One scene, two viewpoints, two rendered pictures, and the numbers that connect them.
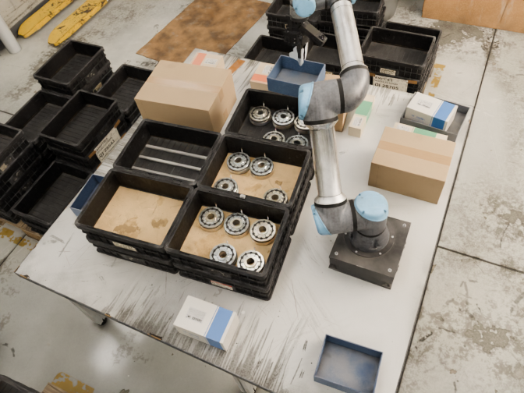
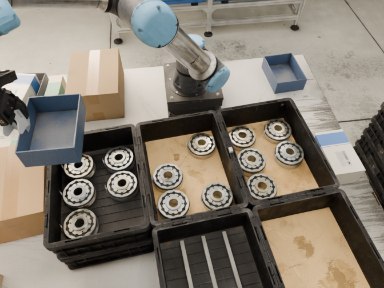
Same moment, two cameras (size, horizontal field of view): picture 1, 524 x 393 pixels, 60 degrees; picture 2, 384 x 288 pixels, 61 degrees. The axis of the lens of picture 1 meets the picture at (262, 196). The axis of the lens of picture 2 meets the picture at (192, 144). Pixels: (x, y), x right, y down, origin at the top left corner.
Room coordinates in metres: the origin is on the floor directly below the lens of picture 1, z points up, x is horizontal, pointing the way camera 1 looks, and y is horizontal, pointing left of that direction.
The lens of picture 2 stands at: (1.55, 0.47, 1.82)
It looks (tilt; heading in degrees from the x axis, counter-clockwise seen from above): 54 degrees down; 230
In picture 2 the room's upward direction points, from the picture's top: straight up
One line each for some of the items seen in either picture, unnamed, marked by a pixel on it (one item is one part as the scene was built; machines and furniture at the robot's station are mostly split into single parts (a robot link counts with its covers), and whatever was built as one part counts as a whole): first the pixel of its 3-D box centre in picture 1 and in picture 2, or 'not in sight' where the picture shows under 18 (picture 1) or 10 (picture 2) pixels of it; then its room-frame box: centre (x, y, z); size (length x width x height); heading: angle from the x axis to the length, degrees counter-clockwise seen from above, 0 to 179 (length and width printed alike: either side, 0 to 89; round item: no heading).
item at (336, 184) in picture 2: (228, 230); (272, 147); (0.92, 0.15, 0.92); 0.40 x 0.30 x 0.02; 63
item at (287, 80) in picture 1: (296, 77); (54, 128); (1.48, -0.23, 1.11); 0.20 x 0.15 x 0.07; 57
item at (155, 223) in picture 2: (254, 169); (187, 162); (1.18, 0.01, 0.92); 0.40 x 0.30 x 0.02; 63
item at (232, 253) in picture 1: (222, 255); (289, 152); (0.85, 0.18, 0.86); 0.10 x 0.10 x 0.01
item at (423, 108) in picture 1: (430, 113); (19, 95); (1.48, -0.86, 0.75); 0.20 x 0.12 x 0.09; 46
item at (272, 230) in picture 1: (262, 230); (242, 136); (0.93, 0.02, 0.86); 0.10 x 0.10 x 0.01
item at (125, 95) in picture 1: (132, 106); not in sight; (2.42, 0.76, 0.31); 0.40 x 0.30 x 0.34; 147
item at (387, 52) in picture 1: (391, 75); not in sight; (2.21, -0.96, 0.37); 0.40 x 0.30 x 0.45; 57
